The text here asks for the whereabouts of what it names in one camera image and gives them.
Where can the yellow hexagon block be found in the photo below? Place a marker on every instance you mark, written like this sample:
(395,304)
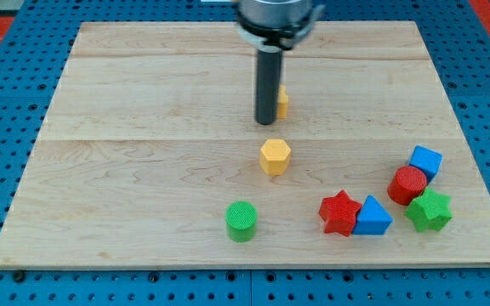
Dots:
(274,156)

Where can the green star block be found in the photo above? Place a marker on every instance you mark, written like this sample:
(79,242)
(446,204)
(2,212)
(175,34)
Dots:
(429,211)

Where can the blue triangle block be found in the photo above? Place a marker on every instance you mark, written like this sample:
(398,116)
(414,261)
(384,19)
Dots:
(373,219)

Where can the red cylinder block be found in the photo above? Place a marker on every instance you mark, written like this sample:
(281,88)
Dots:
(408,183)

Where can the light wooden board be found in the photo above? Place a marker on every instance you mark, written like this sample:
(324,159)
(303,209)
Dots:
(150,136)

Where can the red star block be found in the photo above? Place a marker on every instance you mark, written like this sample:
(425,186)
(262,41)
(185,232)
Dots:
(339,213)

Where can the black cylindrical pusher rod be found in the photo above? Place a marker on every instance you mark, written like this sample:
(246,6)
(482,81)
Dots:
(268,77)

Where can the green cylinder block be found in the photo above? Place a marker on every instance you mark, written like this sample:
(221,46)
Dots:
(240,220)

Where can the yellow heart block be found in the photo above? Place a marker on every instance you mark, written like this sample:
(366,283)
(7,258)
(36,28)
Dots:
(282,103)

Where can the blue cube block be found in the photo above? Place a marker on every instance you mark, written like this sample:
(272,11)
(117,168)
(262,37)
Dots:
(426,160)

